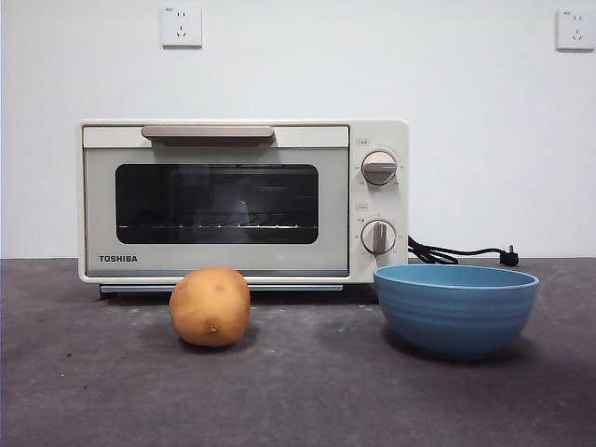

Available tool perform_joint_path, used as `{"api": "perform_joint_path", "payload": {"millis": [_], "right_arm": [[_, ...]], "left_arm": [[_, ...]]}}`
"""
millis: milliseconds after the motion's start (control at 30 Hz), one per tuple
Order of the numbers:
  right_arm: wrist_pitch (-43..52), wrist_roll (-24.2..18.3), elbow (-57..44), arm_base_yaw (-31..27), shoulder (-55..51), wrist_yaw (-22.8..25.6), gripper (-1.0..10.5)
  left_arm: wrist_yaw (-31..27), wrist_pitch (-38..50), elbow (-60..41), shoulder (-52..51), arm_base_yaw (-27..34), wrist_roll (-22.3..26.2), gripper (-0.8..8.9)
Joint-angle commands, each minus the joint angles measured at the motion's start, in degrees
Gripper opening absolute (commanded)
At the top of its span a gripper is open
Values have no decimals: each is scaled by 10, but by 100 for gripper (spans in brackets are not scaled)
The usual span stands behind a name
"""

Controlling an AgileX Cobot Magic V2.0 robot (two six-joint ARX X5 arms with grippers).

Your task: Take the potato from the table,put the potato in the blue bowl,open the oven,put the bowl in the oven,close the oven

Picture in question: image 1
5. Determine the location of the cream Toshiba toaster oven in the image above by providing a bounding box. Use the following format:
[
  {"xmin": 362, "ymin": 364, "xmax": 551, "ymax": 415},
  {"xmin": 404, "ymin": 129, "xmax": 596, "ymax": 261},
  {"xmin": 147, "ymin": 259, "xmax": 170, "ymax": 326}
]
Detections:
[{"xmin": 76, "ymin": 118, "xmax": 411, "ymax": 294}]

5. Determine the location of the oven door with glass window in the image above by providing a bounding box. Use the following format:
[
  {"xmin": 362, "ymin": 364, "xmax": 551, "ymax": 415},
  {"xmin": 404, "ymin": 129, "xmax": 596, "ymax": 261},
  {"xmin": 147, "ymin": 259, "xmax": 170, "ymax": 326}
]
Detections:
[{"xmin": 82, "ymin": 124, "xmax": 350, "ymax": 278}]

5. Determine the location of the brown potato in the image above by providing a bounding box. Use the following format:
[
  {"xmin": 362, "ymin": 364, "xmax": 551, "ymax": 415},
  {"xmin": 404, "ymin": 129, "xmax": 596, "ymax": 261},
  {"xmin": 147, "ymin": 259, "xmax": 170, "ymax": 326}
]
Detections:
[{"xmin": 169, "ymin": 266, "xmax": 251, "ymax": 348}]

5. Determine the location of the metal wire oven rack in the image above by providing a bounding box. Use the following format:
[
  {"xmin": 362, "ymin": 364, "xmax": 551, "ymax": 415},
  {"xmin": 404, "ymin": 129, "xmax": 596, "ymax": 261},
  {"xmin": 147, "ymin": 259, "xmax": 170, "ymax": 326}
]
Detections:
[{"xmin": 118, "ymin": 223, "xmax": 320, "ymax": 231}]

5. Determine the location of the white wall socket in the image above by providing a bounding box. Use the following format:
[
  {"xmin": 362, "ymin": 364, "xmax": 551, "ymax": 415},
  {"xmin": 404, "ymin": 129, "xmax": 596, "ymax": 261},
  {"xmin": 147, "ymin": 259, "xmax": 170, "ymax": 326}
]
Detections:
[
  {"xmin": 161, "ymin": 5, "xmax": 204, "ymax": 50},
  {"xmin": 555, "ymin": 7, "xmax": 596, "ymax": 52}
]

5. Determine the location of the cream oven temperature knob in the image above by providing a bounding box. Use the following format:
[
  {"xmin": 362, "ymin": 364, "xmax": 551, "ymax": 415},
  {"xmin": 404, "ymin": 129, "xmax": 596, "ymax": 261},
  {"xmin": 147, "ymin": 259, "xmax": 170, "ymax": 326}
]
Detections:
[{"xmin": 361, "ymin": 150, "xmax": 400, "ymax": 186}]

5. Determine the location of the cream oven timer knob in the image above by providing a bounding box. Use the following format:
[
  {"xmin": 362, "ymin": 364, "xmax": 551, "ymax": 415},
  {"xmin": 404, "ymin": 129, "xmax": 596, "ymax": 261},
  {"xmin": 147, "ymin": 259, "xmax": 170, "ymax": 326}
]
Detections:
[{"xmin": 361, "ymin": 218, "xmax": 398, "ymax": 256}]

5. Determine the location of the blue ribbed bowl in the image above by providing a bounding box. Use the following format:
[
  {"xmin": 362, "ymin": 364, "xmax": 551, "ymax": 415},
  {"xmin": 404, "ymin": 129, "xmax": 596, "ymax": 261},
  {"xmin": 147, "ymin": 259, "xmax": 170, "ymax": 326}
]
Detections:
[{"xmin": 372, "ymin": 264, "xmax": 540, "ymax": 363}]

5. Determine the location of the black power cable with plug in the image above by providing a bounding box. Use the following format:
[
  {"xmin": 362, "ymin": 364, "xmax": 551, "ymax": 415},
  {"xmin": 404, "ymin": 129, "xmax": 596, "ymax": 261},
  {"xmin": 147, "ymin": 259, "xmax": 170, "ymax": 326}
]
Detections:
[{"xmin": 407, "ymin": 234, "xmax": 521, "ymax": 267}]

